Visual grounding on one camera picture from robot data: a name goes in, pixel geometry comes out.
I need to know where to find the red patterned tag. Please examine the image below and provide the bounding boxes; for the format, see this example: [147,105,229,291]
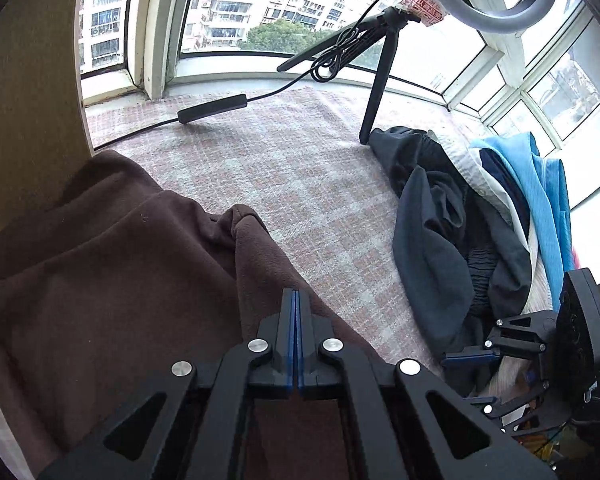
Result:
[402,0,446,23]

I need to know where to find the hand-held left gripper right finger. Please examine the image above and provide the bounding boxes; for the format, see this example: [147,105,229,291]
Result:
[295,290,556,480]

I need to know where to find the ring light cable with remote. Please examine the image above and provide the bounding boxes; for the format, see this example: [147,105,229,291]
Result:
[92,0,416,153]

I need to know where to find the pink plaid blanket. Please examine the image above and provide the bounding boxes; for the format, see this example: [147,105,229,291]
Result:
[87,87,481,376]

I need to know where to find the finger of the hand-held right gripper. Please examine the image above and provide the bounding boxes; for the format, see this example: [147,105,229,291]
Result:
[440,311,561,367]
[462,380,553,428]

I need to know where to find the black tripod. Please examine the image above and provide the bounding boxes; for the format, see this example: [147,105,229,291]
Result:
[276,7,421,146]

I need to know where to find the slate grey crumpled garment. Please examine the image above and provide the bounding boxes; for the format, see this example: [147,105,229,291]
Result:
[369,127,533,396]

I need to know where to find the beige garment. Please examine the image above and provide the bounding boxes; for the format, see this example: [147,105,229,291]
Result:
[475,275,556,401]

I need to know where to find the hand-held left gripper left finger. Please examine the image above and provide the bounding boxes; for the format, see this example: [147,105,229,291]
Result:
[37,287,297,480]

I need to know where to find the brown fleece sweater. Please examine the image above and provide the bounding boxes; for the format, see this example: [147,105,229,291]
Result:
[0,149,406,480]

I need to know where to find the white striped garment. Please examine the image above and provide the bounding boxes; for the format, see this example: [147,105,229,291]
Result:
[427,130,536,261]

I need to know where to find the blue garment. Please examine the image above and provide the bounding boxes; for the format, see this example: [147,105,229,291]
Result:
[470,132,573,286]

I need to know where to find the large light wooden board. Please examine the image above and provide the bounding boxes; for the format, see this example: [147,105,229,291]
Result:
[0,0,98,251]

